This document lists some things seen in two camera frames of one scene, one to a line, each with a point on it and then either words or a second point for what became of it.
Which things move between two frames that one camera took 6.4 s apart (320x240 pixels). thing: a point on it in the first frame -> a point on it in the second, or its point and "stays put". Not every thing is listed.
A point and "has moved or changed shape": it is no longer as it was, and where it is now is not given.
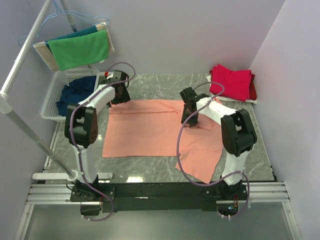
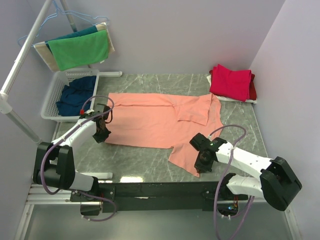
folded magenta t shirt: x=239 y=85 stays put
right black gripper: x=193 y=122 -> x=201 y=168
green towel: x=80 y=51 stays put
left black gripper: x=124 y=98 -> x=102 y=138
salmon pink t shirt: x=150 y=128 has moved or changed shape
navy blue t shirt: x=77 y=89 stays put
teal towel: x=91 y=29 stays put
